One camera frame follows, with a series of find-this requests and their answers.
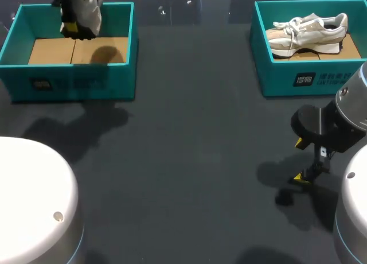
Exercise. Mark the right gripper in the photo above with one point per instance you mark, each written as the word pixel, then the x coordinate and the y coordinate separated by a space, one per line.
pixel 312 123

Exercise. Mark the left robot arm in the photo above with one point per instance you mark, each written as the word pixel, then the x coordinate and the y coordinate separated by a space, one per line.
pixel 31 195

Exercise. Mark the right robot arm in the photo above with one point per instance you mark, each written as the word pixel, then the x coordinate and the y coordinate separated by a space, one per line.
pixel 351 97

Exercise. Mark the white and beige shoe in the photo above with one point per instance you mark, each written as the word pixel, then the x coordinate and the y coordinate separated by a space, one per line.
pixel 306 34

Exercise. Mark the teal box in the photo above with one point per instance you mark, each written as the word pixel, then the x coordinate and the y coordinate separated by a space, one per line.
pixel 57 74
pixel 286 74

